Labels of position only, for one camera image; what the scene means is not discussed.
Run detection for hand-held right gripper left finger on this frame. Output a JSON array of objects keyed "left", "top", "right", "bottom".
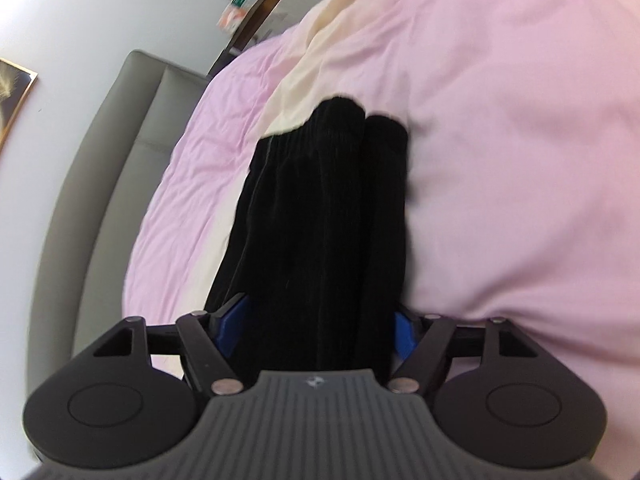
[{"left": 92, "top": 294, "right": 251, "bottom": 397}]

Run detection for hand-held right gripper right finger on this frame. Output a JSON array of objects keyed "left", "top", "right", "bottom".
[{"left": 387, "top": 310, "right": 541, "bottom": 397}]

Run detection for black pants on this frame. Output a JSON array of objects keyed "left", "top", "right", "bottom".
[{"left": 202, "top": 92, "right": 413, "bottom": 383}]

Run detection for grey padded headboard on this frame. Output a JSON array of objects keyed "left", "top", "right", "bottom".
[{"left": 25, "top": 50, "right": 208, "bottom": 396}]

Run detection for pink floral quilt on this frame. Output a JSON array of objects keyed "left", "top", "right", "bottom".
[{"left": 122, "top": 0, "right": 640, "bottom": 441}]

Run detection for orange packet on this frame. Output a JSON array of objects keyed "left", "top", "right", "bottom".
[{"left": 216, "top": 7, "right": 247, "bottom": 32}]

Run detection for wooden bedside table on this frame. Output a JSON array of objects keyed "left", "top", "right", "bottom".
[{"left": 207, "top": 0, "right": 313, "bottom": 81}]

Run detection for framed wall picture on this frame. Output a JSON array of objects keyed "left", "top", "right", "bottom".
[{"left": 0, "top": 57, "right": 38, "bottom": 148}]

